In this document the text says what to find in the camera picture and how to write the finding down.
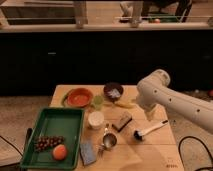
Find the brown block eraser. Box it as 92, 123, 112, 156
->
112, 112, 132, 132

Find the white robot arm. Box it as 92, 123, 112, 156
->
136, 69, 213, 134

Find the small metal cup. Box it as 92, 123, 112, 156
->
100, 133, 117, 150

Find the light green cup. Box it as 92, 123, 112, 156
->
93, 95, 104, 110

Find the white plastic cup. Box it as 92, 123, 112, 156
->
88, 111, 104, 130

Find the yellow banana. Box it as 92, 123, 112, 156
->
114, 101, 135, 109

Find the metal spoon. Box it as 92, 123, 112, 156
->
104, 124, 109, 135

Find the dark brown bowl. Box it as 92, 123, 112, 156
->
103, 82, 124, 102

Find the blue sponge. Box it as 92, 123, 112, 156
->
80, 141, 96, 166

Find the orange bowl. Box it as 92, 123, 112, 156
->
67, 88, 93, 107

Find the green plastic tray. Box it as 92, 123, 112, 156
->
20, 108, 84, 171

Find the orange fruit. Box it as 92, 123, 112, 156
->
52, 144, 67, 160

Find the dark grape bunch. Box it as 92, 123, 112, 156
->
34, 136, 65, 152

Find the white handled black brush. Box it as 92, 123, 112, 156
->
134, 120, 168, 141

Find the black cable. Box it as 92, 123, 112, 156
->
178, 135, 213, 171

